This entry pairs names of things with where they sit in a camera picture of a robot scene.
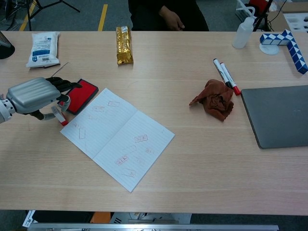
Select black lamp shade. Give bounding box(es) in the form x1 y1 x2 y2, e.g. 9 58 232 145
0 31 15 60

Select grey closed laptop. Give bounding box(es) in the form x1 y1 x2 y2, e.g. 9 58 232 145
241 85 308 149

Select white round base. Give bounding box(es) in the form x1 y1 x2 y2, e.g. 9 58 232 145
258 42 280 55

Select gold foil packet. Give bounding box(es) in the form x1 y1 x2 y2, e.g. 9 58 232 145
115 26 134 65

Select black stand with cables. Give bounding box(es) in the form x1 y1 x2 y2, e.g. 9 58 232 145
252 0 275 32

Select red ink pad with clear lid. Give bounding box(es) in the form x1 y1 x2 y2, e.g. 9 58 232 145
53 62 99 116

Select person in black clothes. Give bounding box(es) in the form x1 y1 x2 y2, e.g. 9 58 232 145
128 0 209 32

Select black tripod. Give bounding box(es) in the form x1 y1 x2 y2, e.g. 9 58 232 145
4 0 81 31

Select open lined notebook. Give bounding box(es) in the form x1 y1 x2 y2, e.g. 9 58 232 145
60 88 176 193

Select white foam tray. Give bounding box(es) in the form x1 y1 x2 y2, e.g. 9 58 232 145
283 13 308 32

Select white wipes packet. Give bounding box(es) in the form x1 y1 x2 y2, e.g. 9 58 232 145
26 31 61 68

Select white robot base unit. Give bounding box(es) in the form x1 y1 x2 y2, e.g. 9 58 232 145
109 212 192 225

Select black-capped whiteboard marker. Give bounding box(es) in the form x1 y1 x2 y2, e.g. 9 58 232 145
213 58 231 88

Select red box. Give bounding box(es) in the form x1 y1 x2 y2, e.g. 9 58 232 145
249 0 269 13

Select blue white snake puzzle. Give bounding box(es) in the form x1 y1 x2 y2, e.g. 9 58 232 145
259 29 308 74

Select brown crumpled cloth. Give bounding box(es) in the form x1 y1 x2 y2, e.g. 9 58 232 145
189 79 234 122

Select aluminium profile rail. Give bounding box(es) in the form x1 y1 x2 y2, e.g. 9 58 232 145
27 225 280 231

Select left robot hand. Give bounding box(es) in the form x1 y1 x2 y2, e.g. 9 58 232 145
6 77 83 121

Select red-capped whiteboard marker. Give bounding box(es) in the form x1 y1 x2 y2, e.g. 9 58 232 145
220 62 241 96

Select red and white stamp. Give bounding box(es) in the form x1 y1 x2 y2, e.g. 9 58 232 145
51 105 69 127

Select clear plastic squeeze bottle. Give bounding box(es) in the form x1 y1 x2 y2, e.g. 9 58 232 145
231 6 256 50

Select orange-brown block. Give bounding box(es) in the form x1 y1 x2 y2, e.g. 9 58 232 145
91 211 111 224

